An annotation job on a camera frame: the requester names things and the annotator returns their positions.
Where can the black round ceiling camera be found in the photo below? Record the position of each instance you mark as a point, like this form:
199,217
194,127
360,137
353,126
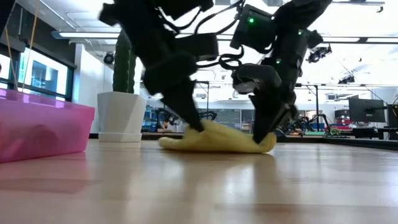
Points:
109,58

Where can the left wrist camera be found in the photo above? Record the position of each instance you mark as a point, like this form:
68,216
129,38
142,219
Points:
199,46

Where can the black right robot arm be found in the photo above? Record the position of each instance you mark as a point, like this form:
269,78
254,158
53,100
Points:
292,37

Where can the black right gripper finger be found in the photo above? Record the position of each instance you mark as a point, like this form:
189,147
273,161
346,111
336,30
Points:
290,115
265,121

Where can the white hexagonal plant pot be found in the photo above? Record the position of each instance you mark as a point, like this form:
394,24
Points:
121,115

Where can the black aluminium table frame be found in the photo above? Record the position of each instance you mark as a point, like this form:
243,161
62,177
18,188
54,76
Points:
357,142

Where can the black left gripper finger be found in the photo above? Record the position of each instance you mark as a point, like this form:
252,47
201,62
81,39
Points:
185,105

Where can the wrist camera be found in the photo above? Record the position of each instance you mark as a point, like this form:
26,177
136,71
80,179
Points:
258,76
199,46

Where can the black ceiling-mounted device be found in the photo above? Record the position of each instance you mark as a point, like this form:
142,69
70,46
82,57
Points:
317,55

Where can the black computer monitor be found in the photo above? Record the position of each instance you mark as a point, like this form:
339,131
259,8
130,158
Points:
393,116
367,110

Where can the black metal rig frame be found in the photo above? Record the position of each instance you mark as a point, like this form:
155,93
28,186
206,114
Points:
207,99
316,105

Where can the long ceiling light fixture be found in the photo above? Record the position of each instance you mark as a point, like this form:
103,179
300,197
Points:
87,35

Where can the red and white boxes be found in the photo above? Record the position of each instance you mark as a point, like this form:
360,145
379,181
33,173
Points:
342,119

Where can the black background robot arm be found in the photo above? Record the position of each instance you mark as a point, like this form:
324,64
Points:
208,115

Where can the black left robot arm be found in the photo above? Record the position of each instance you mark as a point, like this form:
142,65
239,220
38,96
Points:
146,28

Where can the yellow microfiber towel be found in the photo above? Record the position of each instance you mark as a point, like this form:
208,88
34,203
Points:
217,140

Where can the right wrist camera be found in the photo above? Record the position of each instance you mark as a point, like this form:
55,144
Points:
258,76

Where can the pink tray mat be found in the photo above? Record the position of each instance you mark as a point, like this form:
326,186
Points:
40,130

